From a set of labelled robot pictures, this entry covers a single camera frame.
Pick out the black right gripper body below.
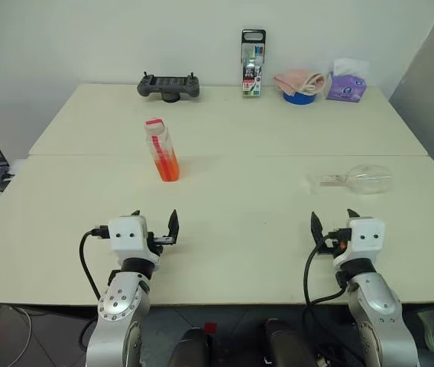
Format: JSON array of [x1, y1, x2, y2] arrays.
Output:
[[316, 227, 352, 255]]

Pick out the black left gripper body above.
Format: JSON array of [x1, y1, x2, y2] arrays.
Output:
[[146, 230, 177, 258]]

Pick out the clear wine glass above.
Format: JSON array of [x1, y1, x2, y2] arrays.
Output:
[[307, 164, 394, 196]]

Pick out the orange liquid plastic bottle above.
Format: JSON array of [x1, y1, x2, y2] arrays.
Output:
[[144, 119, 182, 183]]

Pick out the dark rounded shape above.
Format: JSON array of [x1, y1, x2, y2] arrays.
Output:
[[168, 327, 211, 367], [264, 318, 310, 367]]

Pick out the purple tissue box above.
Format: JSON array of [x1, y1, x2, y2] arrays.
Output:
[[324, 57, 369, 104]]

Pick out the grey handheld remote controller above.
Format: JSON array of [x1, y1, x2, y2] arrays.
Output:
[[136, 71, 201, 104]]

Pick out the pink folded towel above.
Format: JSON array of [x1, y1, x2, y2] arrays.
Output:
[[272, 68, 327, 96]]

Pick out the marker pen pack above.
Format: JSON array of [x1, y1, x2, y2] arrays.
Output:
[[239, 28, 267, 99]]

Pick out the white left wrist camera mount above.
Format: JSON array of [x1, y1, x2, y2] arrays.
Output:
[[108, 215, 160, 265]]

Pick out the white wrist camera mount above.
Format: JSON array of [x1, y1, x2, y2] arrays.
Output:
[[332, 216, 387, 269], [108, 215, 160, 265]]

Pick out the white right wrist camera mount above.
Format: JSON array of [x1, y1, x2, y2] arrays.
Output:
[[332, 216, 387, 269]]

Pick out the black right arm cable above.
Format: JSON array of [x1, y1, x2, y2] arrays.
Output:
[[300, 228, 352, 347]]

